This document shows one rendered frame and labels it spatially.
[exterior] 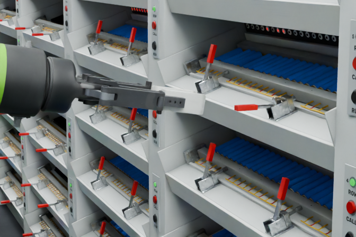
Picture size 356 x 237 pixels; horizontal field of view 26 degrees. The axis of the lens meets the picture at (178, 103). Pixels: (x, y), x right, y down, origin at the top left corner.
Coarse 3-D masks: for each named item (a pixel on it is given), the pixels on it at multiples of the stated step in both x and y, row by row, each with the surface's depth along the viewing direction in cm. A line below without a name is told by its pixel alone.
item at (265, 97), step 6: (198, 78) 154; (222, 84) 144; (228, 84) 142; (240, 90) 137; (246, 90) 135; (258, 96) 131; (264, 96) 129; (300, 108) 119; (306, 108) 118; (312, 114) 116; (318, 114) 115; (324, 114) 113
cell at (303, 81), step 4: (328, 68) 128; (332, 68) 128; (316, 72) 128; (320, 72) 128; (324, 72) 128; (308, 76) 127; (312, 76) 127; (316, 76) 127; (300, 80) 127; (304, 80) 126; (308, 80) 127
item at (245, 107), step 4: (272, 100) 120; (276, 100) 119; (244, 104) 118; (248, 104) 118; (252, 104) 118; (268, 104) 120; (272, 104) 120; (276, 104) 119; (236, 108) 117; (240, 108) 117; (244, 108) 117; (248, 108) 117; (252, 108) 117; (256, 108) 118
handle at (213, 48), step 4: (212, 44) 143; (212, 48) 143; (216, 48) 143; (212, 52) 143; (208, 56) 144; (212, 56) 143; (208, 60) 143; (212, 60) 143; (208, 64) 144; (208, 68) 143; (208, 72) 143; (204, 76) 144; (204, 80) 144
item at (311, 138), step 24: (192, 48) 159; (312, 48) 137; (336, 48) 130; (168, 72) 158; (192, 72) 158; (216, 96) 140; (240, 96) 135; (216, 120) 140; (240, 120) 129; (264, 120) 121; (288, 120) 118; (312, 120) 115; (288, 144) 116; (312, 144) 109
